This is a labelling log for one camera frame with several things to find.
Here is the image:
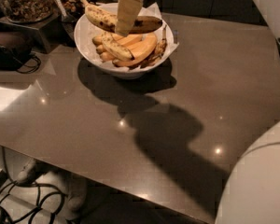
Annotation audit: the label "large smooth yellow banana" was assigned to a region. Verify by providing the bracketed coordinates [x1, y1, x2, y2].
[112, 33, 158, 67]

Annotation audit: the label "black appliance cable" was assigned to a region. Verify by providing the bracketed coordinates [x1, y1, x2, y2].
[16, 52, 42, 75]

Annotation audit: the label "glass jar of nuts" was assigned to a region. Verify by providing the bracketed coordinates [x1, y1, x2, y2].
[0, 0, 53, 23]

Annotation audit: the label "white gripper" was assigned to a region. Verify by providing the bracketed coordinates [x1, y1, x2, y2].
[115, 0, 143, 36]

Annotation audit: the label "dark overripe small banana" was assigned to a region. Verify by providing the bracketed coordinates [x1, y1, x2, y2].
[140, 28, 167, 68]

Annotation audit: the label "serving tongs with tag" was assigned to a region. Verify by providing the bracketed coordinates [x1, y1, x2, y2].
[54, 0, 77, 23]

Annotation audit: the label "black appliance on counter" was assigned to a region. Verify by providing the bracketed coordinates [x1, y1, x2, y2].
[0, 32, 33, 71]

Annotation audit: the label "spotted banana front left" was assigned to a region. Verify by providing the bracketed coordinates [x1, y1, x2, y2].
[102, 32, 134, 62]

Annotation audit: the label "white robot base foot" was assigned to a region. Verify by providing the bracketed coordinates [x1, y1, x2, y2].
[16, 159, 87, 218]

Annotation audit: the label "spotted yellow banana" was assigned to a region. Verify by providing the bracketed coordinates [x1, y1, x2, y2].
[80, 0, 162, 36]

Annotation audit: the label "black floor cables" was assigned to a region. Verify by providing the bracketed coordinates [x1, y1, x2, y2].
[0, 147, 69, 224]

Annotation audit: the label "yellow banana bunch underneath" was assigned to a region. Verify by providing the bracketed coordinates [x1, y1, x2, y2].
[92, 34, 142, 62]

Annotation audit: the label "white ceramic bowl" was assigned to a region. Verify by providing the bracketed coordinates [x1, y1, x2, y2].
[74, 15, 178, 79]

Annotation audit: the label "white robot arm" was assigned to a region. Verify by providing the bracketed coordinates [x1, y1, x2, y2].
[120, 15, 280, 224]

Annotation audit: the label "dark metal stand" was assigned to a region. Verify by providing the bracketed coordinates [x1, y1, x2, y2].
[0, 11, 66, 53]

